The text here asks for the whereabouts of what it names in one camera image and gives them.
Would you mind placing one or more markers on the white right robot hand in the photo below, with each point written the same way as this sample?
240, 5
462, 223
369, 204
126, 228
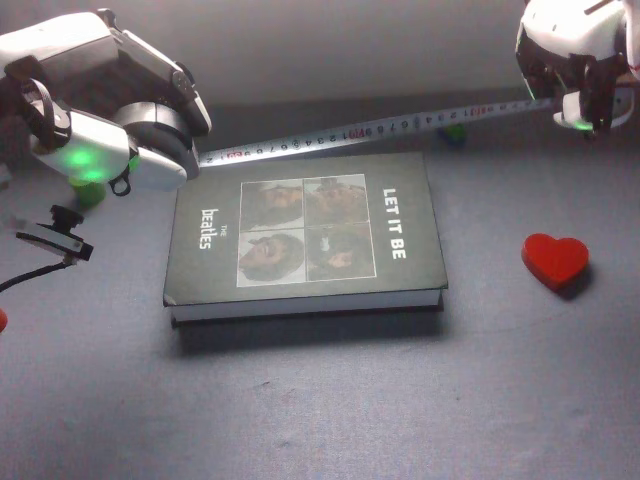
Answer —
570, 25

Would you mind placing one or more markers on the black Beatles hardcover book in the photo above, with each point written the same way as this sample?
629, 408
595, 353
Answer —
210, 280

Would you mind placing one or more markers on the green cylinder block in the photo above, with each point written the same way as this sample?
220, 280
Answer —
454, 134
90, 194

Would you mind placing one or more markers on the red heart block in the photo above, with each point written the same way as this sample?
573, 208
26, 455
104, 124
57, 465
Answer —
555, 260

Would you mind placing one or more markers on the grey table cloth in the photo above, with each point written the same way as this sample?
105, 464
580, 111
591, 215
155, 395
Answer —
320, 400

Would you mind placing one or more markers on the red cylinder block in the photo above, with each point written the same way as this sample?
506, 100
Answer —
2, 320

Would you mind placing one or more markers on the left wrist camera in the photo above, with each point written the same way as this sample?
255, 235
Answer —
50, 240

